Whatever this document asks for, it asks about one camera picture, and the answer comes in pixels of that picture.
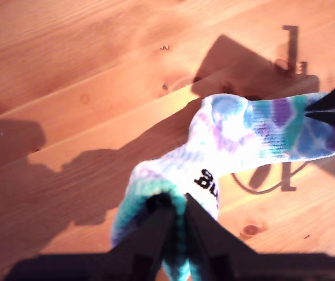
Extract tie-dye Hugging Face sock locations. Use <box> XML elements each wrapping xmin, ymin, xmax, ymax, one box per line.
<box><xmin>110</xmin><ymin>93</ymin><xmax>335</xmax><ymax>281</ymax></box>

